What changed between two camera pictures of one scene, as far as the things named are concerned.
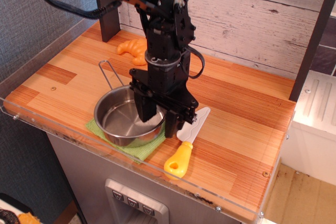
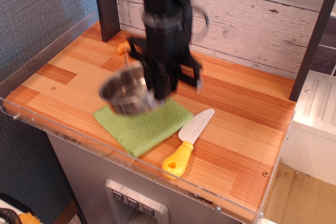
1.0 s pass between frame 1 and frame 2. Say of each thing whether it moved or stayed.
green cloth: moved
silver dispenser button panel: stayed
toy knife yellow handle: stayed
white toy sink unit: stayed
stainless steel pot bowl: moved
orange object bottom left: stayed
